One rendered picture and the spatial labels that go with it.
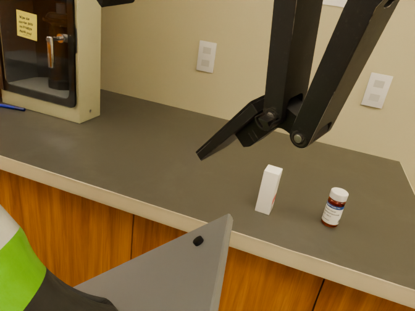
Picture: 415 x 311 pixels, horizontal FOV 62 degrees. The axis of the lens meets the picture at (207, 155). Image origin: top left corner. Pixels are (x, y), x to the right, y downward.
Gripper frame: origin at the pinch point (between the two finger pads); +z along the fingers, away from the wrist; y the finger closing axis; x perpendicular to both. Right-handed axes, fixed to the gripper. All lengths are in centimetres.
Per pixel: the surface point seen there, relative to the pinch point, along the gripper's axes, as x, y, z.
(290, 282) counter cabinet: 31, 35, 43
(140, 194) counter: 18, 1, 55
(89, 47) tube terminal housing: 36, -49, 70
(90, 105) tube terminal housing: 33, -37, 85
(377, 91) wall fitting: 105, 12, 40
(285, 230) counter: 35, 25, 39
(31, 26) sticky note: 25, -62, 73
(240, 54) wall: 86, -28, 64
